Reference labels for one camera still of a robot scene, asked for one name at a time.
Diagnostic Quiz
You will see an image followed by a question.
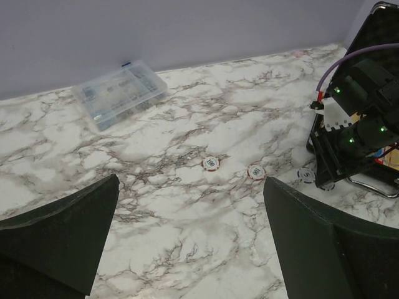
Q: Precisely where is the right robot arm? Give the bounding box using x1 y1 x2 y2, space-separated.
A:
310 59 398 187

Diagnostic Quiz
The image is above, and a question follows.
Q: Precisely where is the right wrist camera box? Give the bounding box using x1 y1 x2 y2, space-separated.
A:
310 92 353 131

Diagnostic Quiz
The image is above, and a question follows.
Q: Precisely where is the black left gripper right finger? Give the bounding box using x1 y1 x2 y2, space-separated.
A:
263 177 398 298

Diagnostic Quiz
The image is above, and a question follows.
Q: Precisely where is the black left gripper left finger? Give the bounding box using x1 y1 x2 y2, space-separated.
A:
1 174 119 296

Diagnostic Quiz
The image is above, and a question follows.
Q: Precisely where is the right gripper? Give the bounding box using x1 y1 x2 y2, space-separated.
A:
310 59 398 187

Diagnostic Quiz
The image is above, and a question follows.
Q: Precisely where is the black poker chip case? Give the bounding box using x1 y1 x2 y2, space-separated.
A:
306 1 398 189

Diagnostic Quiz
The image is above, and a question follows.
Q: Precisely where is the clear plastic organizer box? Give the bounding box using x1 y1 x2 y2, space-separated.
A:
71 60 168 131

